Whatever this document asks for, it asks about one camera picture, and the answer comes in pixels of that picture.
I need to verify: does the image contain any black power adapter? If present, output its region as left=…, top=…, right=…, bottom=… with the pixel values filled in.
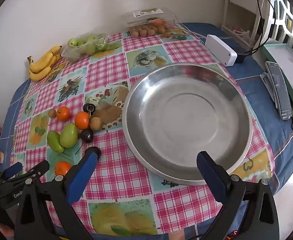
left=235, top=51, right=247, bottom=64

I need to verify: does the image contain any small green mango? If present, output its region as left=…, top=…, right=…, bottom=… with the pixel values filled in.
left=47, top=131, right=65, bottom=153

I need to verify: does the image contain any black cable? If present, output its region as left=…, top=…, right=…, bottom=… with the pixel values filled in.
left=251, top=0, right=264, bottom=54
left=246, top=0, right=277, bottom=55

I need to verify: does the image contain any blue tablecloth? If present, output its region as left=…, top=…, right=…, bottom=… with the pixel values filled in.
left=0, top=22, right=293, bottom=240

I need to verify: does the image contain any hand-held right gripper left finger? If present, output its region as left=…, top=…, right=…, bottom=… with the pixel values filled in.
left=14, top=147, right=102, bottom=240

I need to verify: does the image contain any black smartphone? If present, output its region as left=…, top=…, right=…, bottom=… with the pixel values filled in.
left=265, top=61, right=293, bottom=119

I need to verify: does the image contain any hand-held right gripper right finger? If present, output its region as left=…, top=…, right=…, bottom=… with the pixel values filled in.
left=196, top=151, right=280, bottom=240

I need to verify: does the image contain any large round metal tray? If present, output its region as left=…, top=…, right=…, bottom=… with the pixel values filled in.
left=122, top=63, right=253, bottom=186

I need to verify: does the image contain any orange with stem stick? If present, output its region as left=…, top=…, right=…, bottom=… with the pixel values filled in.
left=56, top=106, right=70, bottom=121

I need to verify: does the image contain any white shelf unit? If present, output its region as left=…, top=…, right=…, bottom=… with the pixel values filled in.
left=221, top=0, right=272, bottom=53

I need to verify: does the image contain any white power strip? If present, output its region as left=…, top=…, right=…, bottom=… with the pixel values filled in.
left=205, top=34, right=237, bottom=67

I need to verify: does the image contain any pink checkered printed tablecloth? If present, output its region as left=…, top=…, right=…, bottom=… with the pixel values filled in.
left=12, top=25, right=277, bottom=235

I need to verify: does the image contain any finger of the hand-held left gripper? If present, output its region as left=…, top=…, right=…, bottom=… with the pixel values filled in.
left=2, top=160, right=50, bottom=188
left=0, top=162, right=23, bottom=181

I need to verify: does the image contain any clear plastic box of longans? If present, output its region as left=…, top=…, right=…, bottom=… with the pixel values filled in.
left=124, top=8, right=178, bottom=38

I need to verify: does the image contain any plastic bag of green guavas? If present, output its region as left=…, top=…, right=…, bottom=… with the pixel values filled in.
left=61, top=33, right=109, bottom=62

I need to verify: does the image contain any white plastic bag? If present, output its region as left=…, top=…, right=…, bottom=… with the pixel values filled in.
left=233, top=26, right=252, bottom=43

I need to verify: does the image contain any green flat box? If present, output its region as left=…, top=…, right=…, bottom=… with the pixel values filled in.
left=261, top=43, right=293, bottom=122

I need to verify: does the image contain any bunch of yellow bananas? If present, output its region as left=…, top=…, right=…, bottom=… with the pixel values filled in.
left=27, top=45, right=63, bottom=82

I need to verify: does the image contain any large dark plum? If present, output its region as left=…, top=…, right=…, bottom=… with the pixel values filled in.
left=80, top=129, right=94, bottom=144

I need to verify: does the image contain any white lattice panel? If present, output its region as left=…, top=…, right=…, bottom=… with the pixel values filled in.
left=264, top=0, right=293, bottom=45

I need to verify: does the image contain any white power cable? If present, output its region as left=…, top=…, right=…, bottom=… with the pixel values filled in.
left=178, top=24, right=208, bottom=40

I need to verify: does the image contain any large brown round fruit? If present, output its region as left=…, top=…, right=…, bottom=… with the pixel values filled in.
left=90, top=117, right=102, bottom=131

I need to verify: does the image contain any large green mango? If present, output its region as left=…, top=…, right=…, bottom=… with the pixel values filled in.
left=60, top=124, right=78, bottom=148

